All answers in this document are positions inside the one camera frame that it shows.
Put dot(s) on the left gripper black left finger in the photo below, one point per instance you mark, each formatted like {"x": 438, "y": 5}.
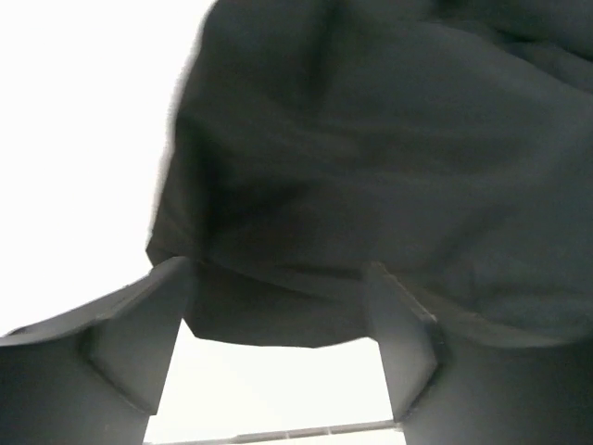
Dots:
{"x": 95, "y": 374}

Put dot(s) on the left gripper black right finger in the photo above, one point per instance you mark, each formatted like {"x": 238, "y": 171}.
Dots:
{"x": 453, "y": 377}

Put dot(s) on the black trousers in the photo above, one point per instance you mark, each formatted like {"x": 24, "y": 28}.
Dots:
{"x": 450, "y": 141}

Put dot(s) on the aluminium front frame rail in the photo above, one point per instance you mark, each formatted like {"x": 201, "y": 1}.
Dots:
{"x": 302, "y": 433}

